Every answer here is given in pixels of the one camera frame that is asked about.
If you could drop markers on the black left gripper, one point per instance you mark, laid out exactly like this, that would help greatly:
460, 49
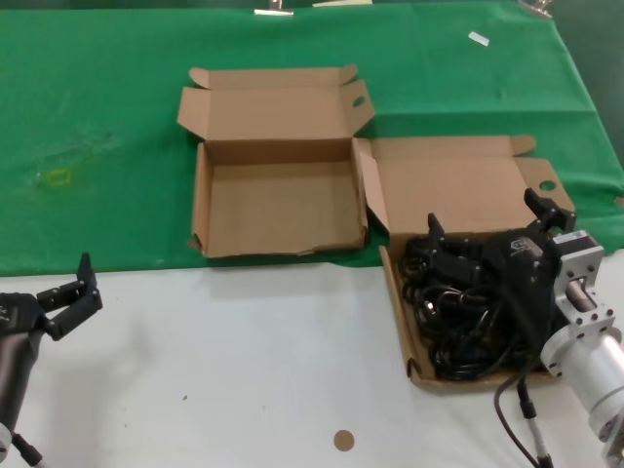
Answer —
22, 317

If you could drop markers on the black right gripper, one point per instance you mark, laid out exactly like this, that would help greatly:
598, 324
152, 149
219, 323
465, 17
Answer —
526, 273

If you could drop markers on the open cardboard box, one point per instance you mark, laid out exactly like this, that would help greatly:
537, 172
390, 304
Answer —
283, 209

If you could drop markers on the white tape strip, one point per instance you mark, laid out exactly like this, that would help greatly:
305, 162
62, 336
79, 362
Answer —
478, 39

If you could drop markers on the green table cloth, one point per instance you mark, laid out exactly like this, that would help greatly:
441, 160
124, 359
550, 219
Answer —
97, 97

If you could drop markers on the brown round paper disc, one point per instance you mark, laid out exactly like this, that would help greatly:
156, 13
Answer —
343, 440

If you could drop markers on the white paper strip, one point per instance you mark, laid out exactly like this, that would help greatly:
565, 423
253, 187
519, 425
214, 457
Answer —
341, 2

